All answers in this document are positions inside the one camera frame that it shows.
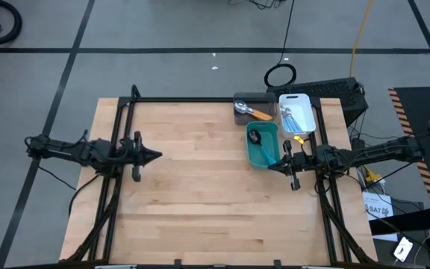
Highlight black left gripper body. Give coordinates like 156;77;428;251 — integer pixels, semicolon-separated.
119;149;136;167

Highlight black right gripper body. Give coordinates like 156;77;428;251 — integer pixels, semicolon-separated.
292;151;316;173

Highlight yellow handled spoon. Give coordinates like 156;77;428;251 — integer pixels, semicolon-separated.
234;99;274;122

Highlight teal plastic bin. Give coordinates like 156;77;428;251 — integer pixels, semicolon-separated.
245;120;281;170

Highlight white plastic bin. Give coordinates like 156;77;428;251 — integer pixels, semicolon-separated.
278;93;317;140

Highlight grey translucent plastic bin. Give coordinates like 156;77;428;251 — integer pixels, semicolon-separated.
232;91;278;126

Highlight power strip with yellow plug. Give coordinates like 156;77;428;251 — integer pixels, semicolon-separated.
363;168;387;187

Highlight white paper sign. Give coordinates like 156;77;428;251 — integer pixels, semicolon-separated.
361;191;395;220

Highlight black floor stand bar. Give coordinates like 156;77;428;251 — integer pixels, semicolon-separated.
367;214;430;237

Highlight black mat with hazard stripes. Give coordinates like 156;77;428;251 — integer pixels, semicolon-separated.
387;85;430;208

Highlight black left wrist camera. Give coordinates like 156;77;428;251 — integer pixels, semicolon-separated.
117;137;135;151

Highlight black coiled cable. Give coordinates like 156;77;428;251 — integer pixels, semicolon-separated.
263;0;298;89

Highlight black aluminium table frame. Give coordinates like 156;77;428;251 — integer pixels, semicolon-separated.
60;84;378;269

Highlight yellow hanging cable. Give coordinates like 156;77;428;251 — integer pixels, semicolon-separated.
348;0;374;78

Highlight black floor cables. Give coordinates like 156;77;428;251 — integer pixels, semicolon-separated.
227;0;287;11

